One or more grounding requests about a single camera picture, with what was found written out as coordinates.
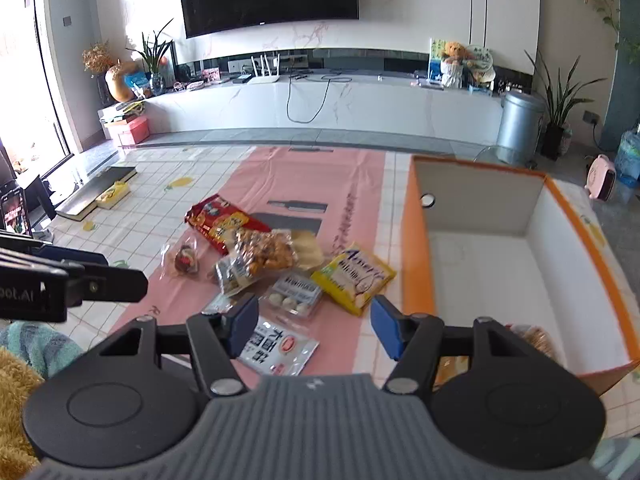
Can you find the teddy bear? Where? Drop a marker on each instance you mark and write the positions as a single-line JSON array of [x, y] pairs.
[[454, 62]]

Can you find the dried flowers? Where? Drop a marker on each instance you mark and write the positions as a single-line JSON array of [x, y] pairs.
[[97, 57]]

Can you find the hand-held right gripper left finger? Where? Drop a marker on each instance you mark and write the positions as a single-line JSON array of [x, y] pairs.
[[245, 325]]

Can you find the round hand fan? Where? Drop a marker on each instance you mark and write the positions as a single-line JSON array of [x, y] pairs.
[[480, 62]]

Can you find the pink box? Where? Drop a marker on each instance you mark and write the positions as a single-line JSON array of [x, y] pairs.
[[131, 132]]

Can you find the phone on stand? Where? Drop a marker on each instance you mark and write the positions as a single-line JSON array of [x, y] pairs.
[[12, 212]]

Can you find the blue packet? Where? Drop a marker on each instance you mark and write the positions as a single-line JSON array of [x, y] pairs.
[[136, 82]]

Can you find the wall socket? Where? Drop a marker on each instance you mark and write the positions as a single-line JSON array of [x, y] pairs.
[[591, 118]]

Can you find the silver snack packet red label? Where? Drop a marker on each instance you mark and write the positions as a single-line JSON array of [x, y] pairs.
[[280, 347]]

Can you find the pink heater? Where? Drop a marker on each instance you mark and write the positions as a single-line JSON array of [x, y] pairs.
[[600, 177]]

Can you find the clear tray of white balls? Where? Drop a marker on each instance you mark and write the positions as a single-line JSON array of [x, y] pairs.
[[292, 295]]

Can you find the silver trash can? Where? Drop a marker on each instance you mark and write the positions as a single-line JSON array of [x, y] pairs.
[[520, 125]]

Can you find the small yellow box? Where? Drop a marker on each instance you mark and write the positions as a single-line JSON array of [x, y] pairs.
[[112, 196]]

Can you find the potted green plant black pot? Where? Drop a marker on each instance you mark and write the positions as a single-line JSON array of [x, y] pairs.
[[557, 135]]

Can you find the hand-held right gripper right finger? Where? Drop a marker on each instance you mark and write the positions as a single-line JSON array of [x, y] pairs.
[[385, 327]]

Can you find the orange vase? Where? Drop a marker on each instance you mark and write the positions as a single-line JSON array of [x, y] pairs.
[[119, 82]]

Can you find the blue picture card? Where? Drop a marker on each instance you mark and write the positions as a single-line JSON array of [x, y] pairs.
[[435, 60]]

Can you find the teal fuzzy cloth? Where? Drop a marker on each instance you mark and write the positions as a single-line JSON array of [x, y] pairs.
[[35, 345]]

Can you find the small clear dark candy packet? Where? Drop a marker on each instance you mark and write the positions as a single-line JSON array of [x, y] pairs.
[[184, 260]]

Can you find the yellow snack packet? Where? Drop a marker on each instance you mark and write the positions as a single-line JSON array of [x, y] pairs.
[[352, 280]]

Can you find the white marble TV console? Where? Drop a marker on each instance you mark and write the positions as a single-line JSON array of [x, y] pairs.
[[375, 105]]

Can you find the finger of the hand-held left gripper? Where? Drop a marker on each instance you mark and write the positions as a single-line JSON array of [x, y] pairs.
[[80, 256], [110, 285]]

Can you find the clear bag of fried snacks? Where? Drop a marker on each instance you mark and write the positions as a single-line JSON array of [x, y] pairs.
[[260, 255]]

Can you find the green plant in glass vase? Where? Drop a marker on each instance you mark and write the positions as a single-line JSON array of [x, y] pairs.
[[152, 60]]

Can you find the white router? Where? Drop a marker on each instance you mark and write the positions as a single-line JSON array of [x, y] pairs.
[[264, 72]]

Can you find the yellowish snack packet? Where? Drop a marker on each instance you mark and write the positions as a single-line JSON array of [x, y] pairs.
[[452, 372]]

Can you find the black chair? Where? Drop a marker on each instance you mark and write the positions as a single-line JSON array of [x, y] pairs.
[[40, 197]]

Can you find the pile of papers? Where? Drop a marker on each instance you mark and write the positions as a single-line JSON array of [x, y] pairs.
[[122, 110]]

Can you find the blue water jug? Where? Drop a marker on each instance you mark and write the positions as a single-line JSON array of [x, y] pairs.
[[629, 157]]

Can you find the black flat board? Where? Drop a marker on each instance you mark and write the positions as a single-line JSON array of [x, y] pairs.
[[97, 192]]

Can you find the pink table cloth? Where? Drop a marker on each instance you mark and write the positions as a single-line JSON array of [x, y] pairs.
[[320, 180]]

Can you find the yellow plush cloth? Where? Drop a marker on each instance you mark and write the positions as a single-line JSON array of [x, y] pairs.
[[15, 400]]

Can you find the orange storage box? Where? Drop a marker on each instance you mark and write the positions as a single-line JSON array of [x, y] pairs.
[[480, 270]]

